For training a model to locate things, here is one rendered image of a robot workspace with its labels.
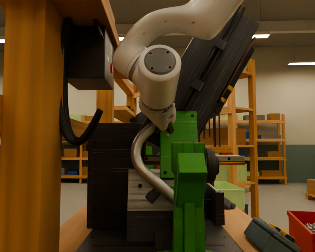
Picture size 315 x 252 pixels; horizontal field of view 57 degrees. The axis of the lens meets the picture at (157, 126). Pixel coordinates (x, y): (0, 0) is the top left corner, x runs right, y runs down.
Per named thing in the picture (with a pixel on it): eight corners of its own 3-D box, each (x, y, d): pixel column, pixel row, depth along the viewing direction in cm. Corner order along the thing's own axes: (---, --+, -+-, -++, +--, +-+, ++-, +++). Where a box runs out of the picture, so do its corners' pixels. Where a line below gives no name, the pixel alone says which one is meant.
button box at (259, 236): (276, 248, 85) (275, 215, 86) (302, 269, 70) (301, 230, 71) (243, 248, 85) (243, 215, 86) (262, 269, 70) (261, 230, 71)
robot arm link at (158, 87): (129, 93, 67) (160, 116, 66) (125, 59, 55) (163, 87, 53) (152, 69, 70) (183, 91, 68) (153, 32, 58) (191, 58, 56)
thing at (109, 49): (114, 90, 98) (115, 46, 99) (106, 78, 81) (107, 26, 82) (77, 90, 97) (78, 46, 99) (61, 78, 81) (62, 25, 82)
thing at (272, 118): (287, 185, 898) (285, 113, 914) (185, 184, 914) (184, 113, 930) (281, 183, 952) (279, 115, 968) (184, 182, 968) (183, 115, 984)
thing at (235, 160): (232, 162, 115) (232, 155, 115) (245, 165, 98) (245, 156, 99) (133, 162, 114) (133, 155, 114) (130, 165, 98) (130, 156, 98)
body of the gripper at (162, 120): (183, 102, 70) (178, 120, 80) (154, 75, 72) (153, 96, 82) (161, 121, 67) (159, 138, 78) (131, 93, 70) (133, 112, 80)
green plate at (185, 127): (196, 182, 92) (193, 120, 99) (200, 178, 84) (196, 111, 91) (159, 182, 92) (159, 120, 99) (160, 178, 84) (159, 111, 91)
